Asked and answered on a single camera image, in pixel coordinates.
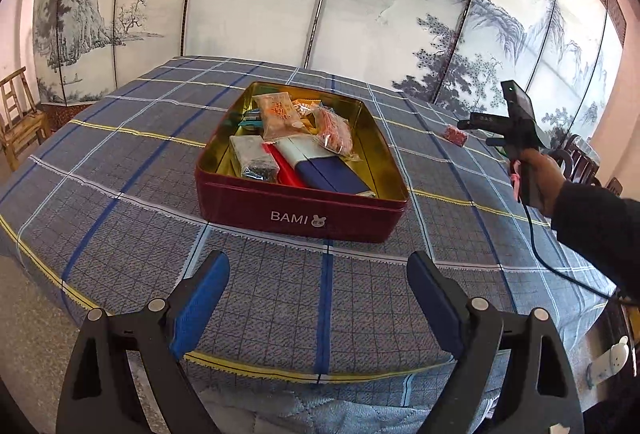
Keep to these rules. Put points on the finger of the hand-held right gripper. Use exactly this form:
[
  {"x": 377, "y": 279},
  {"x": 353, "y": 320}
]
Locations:
[
  {"x": 497, "y": 143},
  {"x": 482, "y": 120}
]

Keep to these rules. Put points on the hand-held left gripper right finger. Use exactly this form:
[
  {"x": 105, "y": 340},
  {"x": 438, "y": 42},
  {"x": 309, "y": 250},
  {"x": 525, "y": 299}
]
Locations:
[{"x": 440, "y": 309}]

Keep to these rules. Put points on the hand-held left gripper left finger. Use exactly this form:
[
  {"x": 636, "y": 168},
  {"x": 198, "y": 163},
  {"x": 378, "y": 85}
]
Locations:
[{"x": 197, "y": 309}]

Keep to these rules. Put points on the pink red candy packet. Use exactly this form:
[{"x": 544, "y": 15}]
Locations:
[{"x": 456, "y": 135}]

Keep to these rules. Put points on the red tin box gold inside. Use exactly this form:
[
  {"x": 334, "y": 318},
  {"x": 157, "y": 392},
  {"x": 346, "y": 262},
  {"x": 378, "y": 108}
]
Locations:
[{"x": 300, "y": 214}]

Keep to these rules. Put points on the clear packet of orange snacks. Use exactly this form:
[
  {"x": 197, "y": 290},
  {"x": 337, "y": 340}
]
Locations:
[{"x": 335, "y": 132}]

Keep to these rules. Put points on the grey speckled snack packet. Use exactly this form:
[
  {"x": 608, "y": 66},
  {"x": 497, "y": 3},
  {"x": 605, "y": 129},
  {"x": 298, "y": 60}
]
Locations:
[{"x": 252, "y": 159}]

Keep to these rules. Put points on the white and navy box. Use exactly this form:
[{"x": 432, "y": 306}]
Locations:
[{"x": 330, "y": 174}]

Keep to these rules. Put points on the orange snack packet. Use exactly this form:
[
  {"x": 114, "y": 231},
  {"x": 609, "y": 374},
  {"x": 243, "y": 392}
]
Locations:
[{"x": 307, "y": 109}]

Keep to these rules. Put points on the blue dark snack packet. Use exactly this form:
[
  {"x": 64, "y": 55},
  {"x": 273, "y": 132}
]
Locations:
[{"x": 248, "y": 128}]

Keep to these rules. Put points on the brown cookie packet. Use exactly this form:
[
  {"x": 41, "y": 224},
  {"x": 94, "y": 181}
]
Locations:
[{"x": 277, "y": 114}]

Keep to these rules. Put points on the person's right forearm black sleeve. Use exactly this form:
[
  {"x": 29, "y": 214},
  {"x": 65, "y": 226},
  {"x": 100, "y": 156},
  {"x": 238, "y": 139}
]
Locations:
[{"x": 600, "y": 234}]

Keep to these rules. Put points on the person's right hand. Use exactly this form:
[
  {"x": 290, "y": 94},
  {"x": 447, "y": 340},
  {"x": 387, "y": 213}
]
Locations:
[{"x": 550, "y": 179}]

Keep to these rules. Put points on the blue grey plaid tablecloth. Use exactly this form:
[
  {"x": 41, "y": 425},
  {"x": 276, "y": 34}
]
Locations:
[{"x": 150, "y": 214}]

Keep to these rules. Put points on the ink landscape folding screen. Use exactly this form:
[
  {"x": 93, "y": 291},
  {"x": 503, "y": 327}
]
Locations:
[{"x": 275, "y": 4}]

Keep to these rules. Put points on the light wooden chair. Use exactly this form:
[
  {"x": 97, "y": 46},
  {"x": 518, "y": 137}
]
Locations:
[{"x": 22, "y": 129}]

